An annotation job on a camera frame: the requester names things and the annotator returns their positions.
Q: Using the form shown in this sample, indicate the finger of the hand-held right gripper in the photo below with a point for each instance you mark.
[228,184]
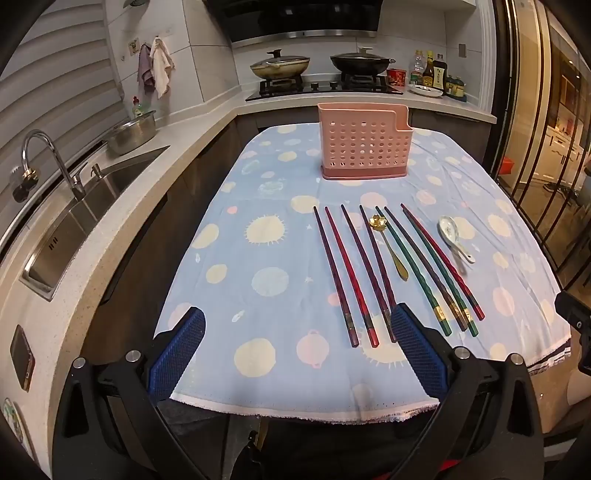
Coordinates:
[575,309]

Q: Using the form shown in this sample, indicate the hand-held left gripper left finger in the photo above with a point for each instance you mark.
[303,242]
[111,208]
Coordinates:
[178,350]

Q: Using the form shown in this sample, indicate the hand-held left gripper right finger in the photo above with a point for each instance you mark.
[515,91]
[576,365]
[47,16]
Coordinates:
[418,350]

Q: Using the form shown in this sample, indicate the green chopstick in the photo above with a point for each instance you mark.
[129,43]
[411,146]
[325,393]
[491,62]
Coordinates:
[441,277]
[415,277]

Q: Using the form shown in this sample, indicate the gold metal spoon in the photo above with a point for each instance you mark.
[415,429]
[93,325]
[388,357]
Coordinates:
[401,272]

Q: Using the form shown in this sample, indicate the red chopstick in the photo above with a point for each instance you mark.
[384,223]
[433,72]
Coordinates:
[453,277]
[351,277]

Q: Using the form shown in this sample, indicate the dark brown chopstick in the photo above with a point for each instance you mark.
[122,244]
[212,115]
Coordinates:
[334,272]
[365,267]
[424,267]
[379,258]

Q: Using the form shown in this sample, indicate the white ceramic spoon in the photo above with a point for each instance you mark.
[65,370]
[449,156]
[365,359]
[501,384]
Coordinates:
[448,227]

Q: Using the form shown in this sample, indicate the pink perforated utensil holder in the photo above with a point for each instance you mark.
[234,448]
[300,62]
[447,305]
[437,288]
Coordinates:
[360,143]

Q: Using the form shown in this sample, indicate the person's dark trousers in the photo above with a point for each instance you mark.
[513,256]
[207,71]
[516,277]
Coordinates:
[300,443]

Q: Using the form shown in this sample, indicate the stainless steel sink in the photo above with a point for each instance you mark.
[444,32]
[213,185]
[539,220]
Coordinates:
[69,240]

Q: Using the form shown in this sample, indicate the blue printed tablecloth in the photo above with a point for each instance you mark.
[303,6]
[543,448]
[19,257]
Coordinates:
[277,230]

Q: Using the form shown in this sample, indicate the dark smartphone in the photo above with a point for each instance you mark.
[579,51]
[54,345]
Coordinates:
[22,360]

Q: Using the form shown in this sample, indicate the red box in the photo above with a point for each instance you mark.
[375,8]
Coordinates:
[508,165]

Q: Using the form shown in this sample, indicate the black framed glass door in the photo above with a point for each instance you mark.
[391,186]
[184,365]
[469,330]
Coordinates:
[531,138]

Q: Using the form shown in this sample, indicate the round patterned coaster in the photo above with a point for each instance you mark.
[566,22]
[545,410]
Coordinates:
[11,420]

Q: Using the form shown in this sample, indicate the chrome kitchen faucet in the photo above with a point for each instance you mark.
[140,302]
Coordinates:
[74,182]

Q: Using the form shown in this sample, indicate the stainless steel pot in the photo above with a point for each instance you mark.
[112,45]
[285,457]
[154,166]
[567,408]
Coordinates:
[131,136]

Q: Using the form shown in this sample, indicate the green dish soap bottle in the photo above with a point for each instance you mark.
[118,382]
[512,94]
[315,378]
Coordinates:
[137,110]

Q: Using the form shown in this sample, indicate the small dark jar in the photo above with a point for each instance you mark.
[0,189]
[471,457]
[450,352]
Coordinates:
[460,88]
[450,86]

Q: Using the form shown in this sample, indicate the white plate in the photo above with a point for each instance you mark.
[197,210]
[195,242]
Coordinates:
[425,91]

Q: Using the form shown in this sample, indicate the dark soy sauce bottle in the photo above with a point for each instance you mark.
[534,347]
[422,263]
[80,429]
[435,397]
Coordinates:
[440,76]

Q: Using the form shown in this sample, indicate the red instant noodle cup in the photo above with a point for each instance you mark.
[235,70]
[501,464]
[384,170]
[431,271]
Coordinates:
[396,78]

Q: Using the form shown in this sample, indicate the black gas stove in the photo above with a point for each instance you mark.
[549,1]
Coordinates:
[323,92]

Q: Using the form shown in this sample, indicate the brown sauce bottle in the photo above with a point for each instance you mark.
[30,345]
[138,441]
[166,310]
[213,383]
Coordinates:
[429,74]

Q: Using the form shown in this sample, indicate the clear plastic bottle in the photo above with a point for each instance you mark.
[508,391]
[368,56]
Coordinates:
[417,69]

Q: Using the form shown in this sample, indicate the white hanging towel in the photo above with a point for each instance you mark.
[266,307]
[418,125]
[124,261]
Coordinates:
[161,69]

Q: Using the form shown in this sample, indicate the purple hanging towel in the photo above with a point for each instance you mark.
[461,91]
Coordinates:
[145,69]

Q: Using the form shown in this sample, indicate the black wok with lid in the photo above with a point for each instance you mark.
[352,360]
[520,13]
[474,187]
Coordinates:
[358,64]

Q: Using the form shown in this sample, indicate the beige wok with lid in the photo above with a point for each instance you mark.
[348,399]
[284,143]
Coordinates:
[281,67]

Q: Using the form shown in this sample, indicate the white window blinds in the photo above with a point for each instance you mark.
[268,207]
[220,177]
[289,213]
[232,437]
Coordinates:
[55,69]

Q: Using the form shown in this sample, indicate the black range hood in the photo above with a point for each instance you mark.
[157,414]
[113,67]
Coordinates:
[300,18]

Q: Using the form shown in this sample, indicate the wall switch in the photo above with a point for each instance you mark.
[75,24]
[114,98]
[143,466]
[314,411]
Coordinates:
[462,50]

